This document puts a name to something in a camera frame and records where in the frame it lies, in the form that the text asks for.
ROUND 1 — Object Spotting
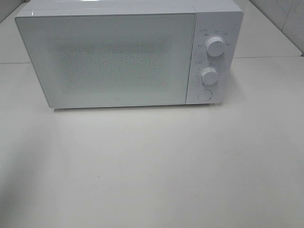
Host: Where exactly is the lower white timer knob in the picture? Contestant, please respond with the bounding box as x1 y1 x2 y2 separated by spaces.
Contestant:
200 67 219 85

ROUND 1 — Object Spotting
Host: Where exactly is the white microwave door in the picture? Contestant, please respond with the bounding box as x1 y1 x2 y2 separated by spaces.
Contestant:
16 13 195 108

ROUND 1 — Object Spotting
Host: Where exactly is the round white door button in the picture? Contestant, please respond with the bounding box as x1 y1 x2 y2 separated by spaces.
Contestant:
198 89 212 101

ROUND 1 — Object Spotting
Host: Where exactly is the white microwave oven body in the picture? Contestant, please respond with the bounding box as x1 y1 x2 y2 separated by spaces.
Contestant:
15 0 244 105

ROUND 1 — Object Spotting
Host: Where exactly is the upper white control knob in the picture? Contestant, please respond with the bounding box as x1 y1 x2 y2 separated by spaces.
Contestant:
206 35 226 57

